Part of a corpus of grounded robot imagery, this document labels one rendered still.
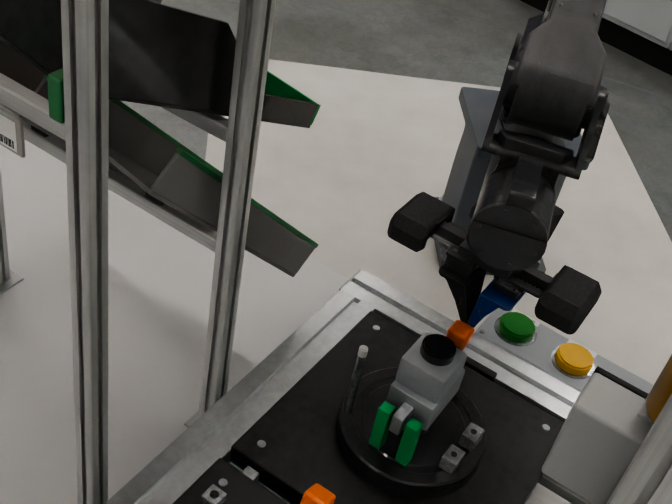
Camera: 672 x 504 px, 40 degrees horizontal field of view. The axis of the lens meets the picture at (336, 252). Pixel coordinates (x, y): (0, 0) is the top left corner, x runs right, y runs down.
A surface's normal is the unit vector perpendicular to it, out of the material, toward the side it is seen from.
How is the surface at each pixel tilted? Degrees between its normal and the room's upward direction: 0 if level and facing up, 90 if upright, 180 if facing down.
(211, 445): 0
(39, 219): 0
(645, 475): 90
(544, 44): 20
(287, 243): 90
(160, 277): 0
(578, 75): 25
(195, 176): 90
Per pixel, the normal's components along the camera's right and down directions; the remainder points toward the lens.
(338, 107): 0.16, -0.75
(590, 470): -0.55, 0.47
